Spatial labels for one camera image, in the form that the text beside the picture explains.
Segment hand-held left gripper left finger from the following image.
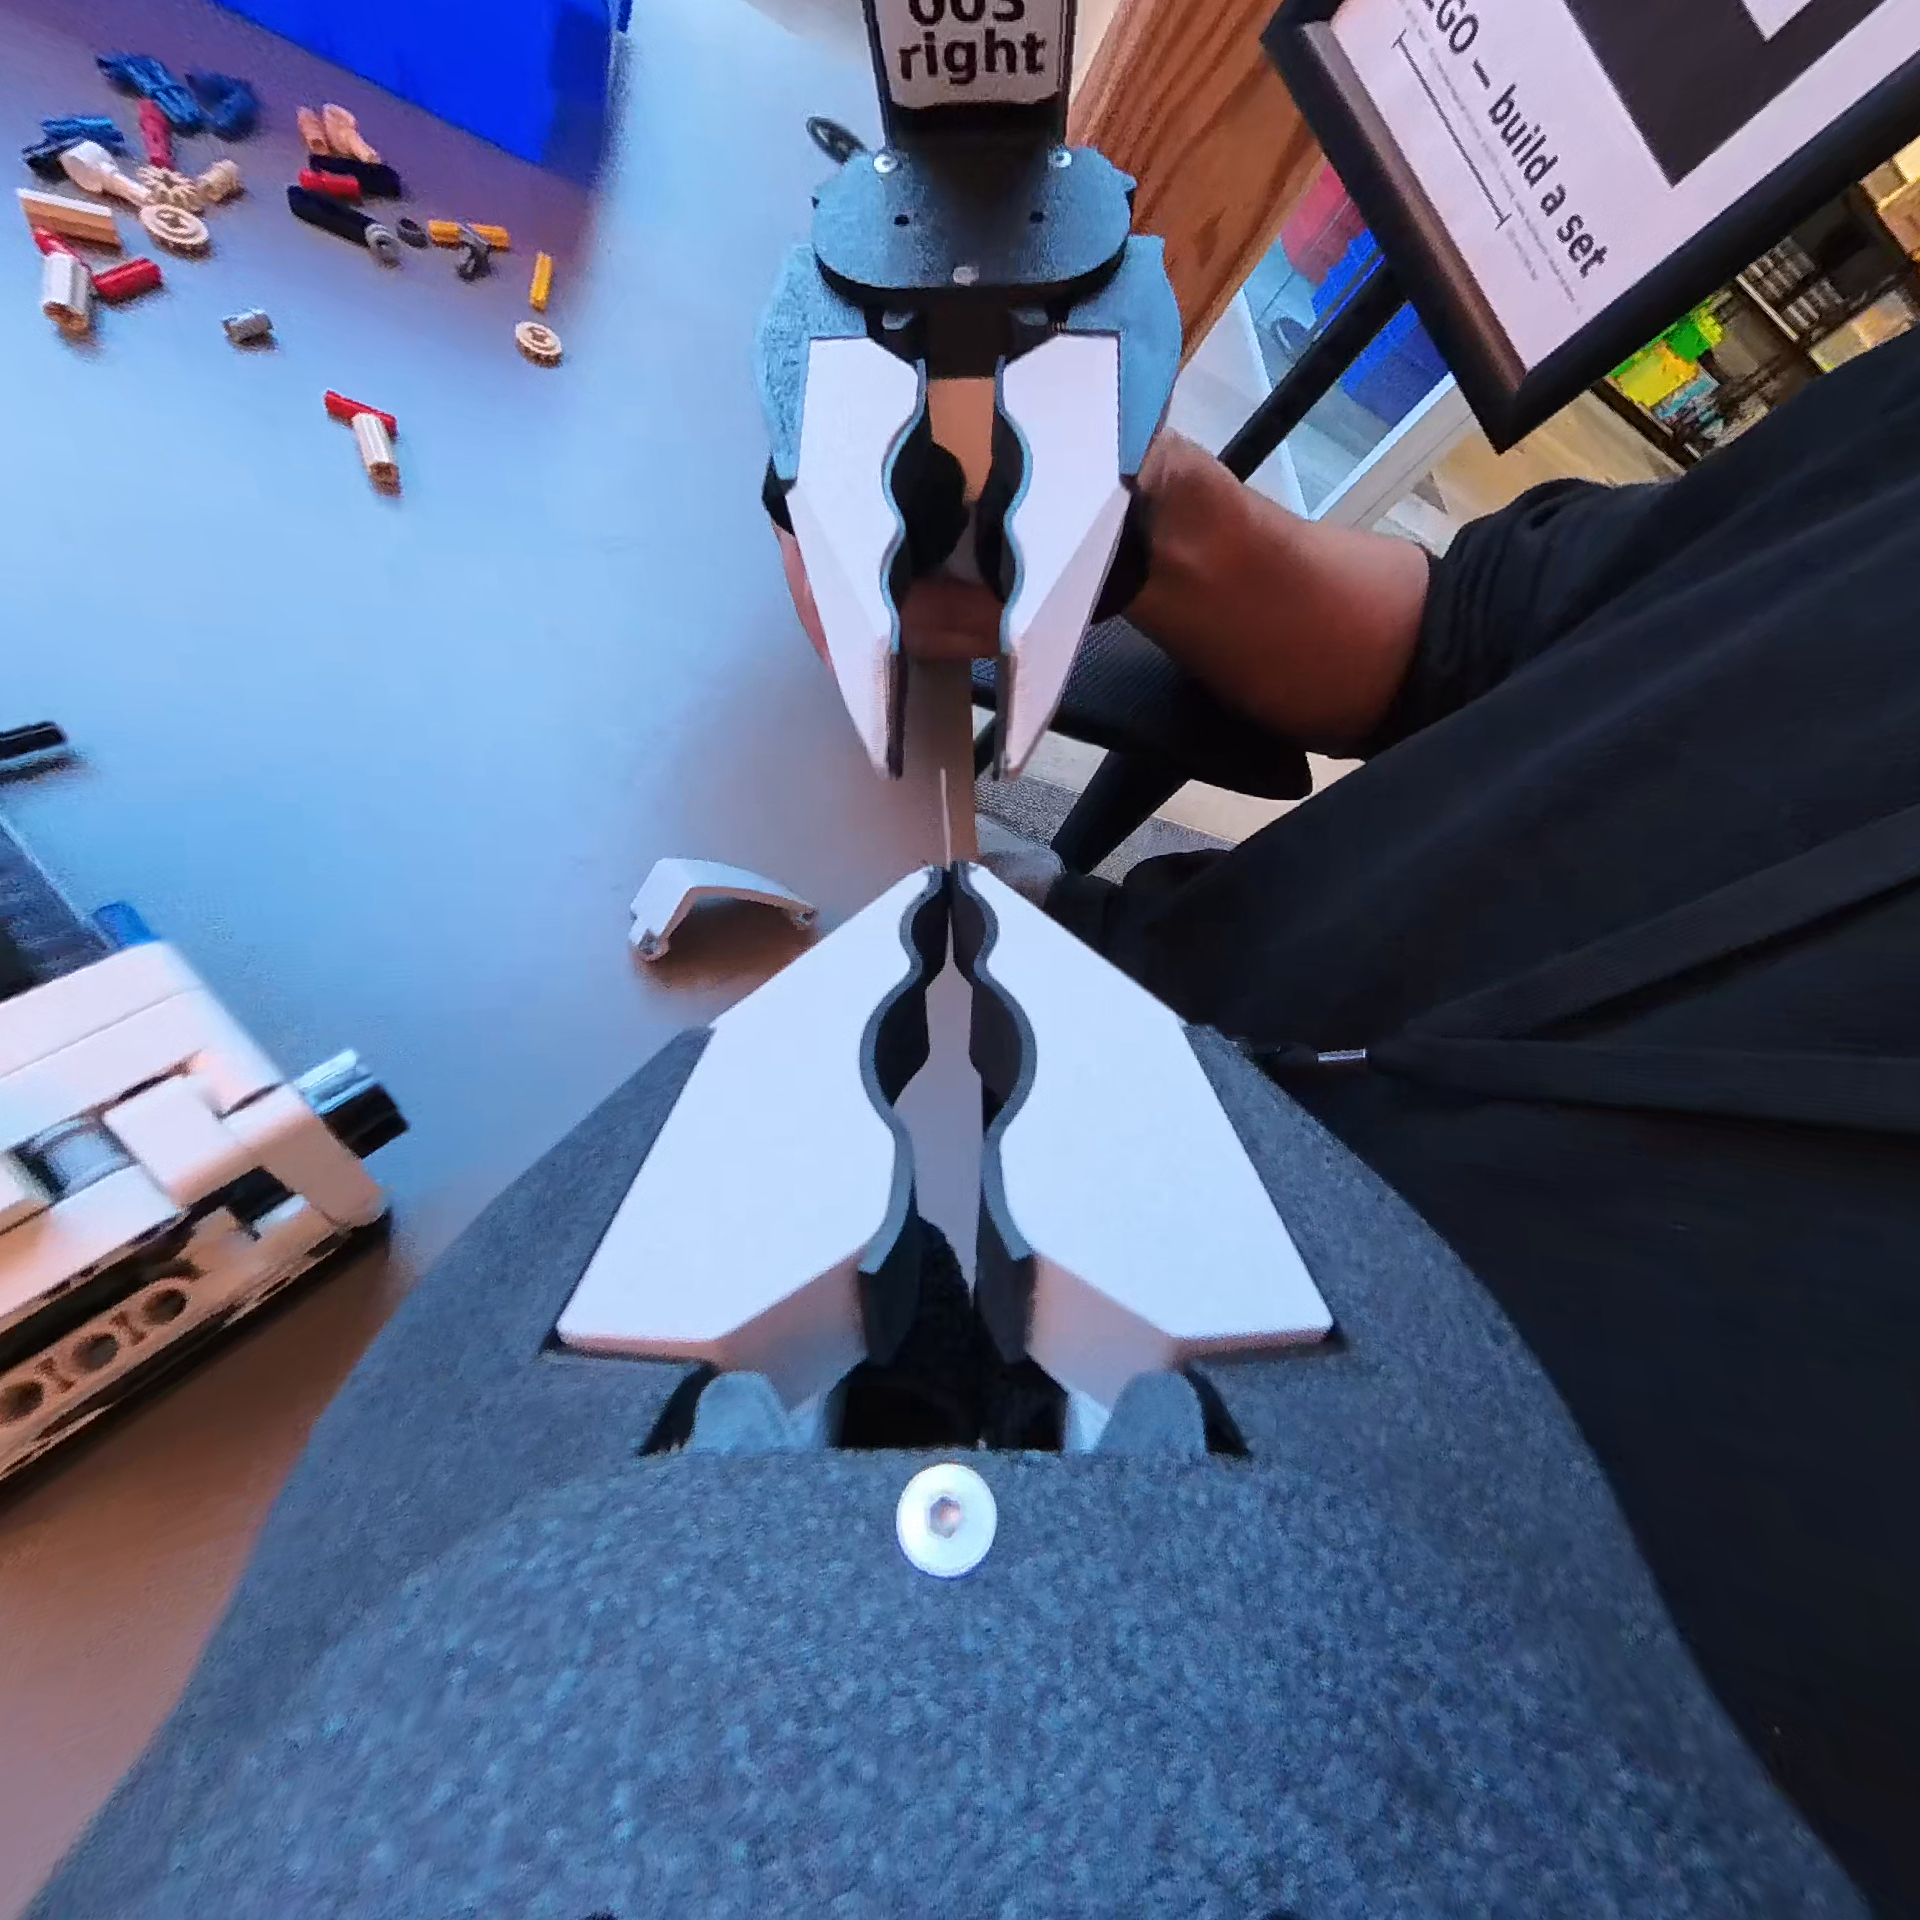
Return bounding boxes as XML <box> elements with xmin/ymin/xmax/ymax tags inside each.
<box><xmin>554</xmin><ymin>863</ymin><xmax>962</xmax><ymax>1455</ymax></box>

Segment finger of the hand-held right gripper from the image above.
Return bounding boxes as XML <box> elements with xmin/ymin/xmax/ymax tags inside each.
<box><xmin>783</xmin><ymin>333</ymin><xmax>970</xmax><ymax>783</ymax></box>
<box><xmin>982</xmin><ymin>331</ymin><xmax>1139</xmax><ymax>783</ymax></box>

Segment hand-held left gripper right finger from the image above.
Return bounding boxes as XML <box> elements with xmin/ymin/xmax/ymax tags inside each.
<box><xmin>949</xmin><ymin>863</ymin><xmax>1341</xmax><ymax>1459</ymax></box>

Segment person's right forearm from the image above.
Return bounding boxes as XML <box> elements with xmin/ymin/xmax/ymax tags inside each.
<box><xmin>1305</xmin><ymin>336</ymin><xmax>1920</xmax><ymax>843</ymax></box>

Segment white curved lego panel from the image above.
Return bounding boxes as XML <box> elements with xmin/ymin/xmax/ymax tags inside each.
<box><xmin>626</xmin><ymin>858</ymin><xmax>820</xmax><ymax>962</ymax></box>

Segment white lego model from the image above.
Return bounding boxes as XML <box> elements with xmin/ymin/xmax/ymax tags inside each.
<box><xmin>0</xmin><ymin>817</ymin><xmax>410</xmax><ymax>1481</ymax></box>

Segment scattered small lego pieces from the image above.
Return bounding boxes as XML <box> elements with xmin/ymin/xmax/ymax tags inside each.
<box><xmin>14</xmin><ymin>53</ymin><xmax>571</xmax><ymax>499</ymax></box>

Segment person's right hand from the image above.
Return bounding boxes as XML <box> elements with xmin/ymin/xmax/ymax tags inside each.
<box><xmin>777</xmin><ymin>433</ymin><xmax>1331</xmax><ymax>753</ymax></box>

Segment black sign stand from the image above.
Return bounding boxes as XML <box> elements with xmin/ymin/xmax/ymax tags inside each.
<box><xmin>1215</xmin><ymin>262</ymin><xmax>1405</xmax><ymax>482</ymax></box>

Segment black framed sign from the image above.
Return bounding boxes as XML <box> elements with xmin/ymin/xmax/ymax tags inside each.
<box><xmin>1260</xmin><ymin>0</ymin><xmax>1920</xmax><ymax>452</ymax></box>

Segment blue plastic bin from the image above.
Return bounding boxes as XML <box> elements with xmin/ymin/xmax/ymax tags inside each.
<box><xmin>210</xmin><ymin>0</ymin><xmax>640</xmax><ymax>169</ymax></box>

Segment shelf with colourful boxes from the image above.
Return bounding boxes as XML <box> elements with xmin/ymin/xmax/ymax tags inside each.
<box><xmin>1591</xmin><ymin>165</ymin><xmax>1920</xmax><ymax>452</ymax></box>

